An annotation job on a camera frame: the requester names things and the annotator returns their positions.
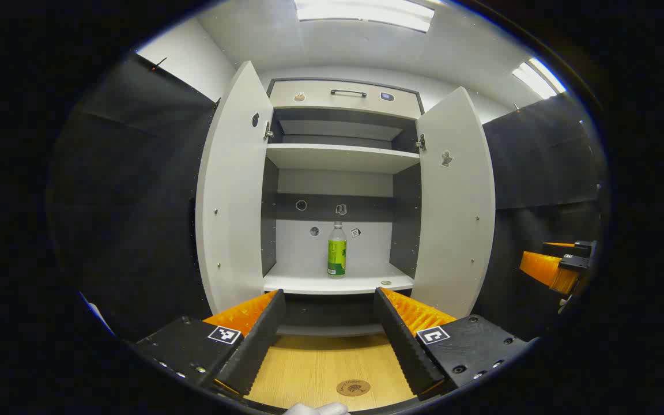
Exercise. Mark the metal door hinge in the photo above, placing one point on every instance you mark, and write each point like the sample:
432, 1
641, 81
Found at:
267, 131
421, 142

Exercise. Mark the grey cabinet door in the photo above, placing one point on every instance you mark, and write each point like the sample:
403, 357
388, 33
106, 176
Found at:
453, 230
234, 202

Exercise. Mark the round brown coaster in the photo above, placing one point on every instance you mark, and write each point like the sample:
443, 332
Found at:
353, 388

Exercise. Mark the grey cabinet drawer front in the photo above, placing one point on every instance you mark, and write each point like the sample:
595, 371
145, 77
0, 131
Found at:
320, 104

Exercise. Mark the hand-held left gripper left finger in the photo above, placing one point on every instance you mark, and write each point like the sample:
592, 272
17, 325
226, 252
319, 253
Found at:
257, 346

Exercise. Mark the grey cabinet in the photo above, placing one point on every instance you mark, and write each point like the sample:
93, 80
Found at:
303, 253

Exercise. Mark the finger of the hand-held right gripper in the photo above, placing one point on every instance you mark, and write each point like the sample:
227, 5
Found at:
568, 248
545, 271

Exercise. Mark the white cabinet shelf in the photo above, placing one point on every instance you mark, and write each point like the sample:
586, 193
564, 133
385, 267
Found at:
338, 158
309, 282

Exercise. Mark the green label plastic bottle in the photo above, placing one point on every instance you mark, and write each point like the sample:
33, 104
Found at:
336, 256

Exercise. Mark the large ceiling light panel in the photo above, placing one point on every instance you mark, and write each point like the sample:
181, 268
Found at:
366, 14

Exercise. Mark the small ceiling light panel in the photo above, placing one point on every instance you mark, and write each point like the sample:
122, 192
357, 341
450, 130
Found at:
539, 78

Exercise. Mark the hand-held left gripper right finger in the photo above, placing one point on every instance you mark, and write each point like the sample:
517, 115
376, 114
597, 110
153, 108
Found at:
404, 346

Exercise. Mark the black backdrop cloth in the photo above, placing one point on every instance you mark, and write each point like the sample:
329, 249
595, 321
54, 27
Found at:
136, 202

